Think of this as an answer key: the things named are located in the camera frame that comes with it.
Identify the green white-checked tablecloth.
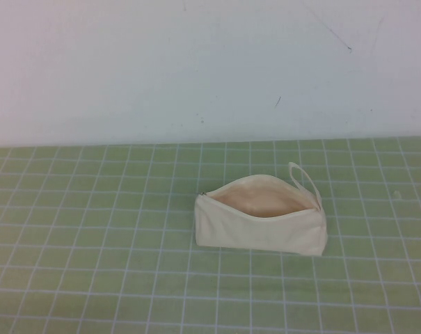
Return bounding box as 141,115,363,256
0,135,421,334

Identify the cream fabric pencil case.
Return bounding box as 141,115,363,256
194,161,328,257

